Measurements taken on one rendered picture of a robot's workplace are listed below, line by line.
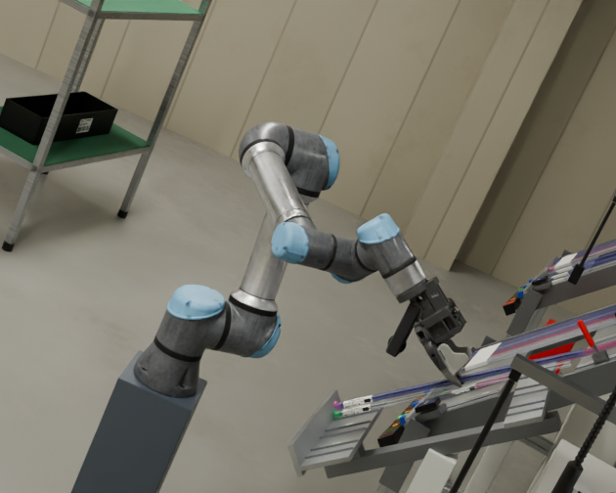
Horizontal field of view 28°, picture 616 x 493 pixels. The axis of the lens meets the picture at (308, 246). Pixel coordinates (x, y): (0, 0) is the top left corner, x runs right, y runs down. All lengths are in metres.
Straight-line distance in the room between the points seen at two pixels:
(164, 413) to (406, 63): 4.19
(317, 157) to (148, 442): 0.74
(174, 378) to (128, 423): 0.15
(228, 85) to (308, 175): 4.14
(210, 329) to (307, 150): 0.45
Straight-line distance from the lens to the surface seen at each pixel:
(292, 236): 2.35
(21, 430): 3.56
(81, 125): 4.94
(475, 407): 2.68
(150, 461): 2.84
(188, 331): 2.73
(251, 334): 2.79
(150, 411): 2.79
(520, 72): 6.43
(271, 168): 2.55
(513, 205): 6.84
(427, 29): 6.68
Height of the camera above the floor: 1.78
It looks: 17 degrees down
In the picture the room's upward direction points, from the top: 24 degrees clockwise
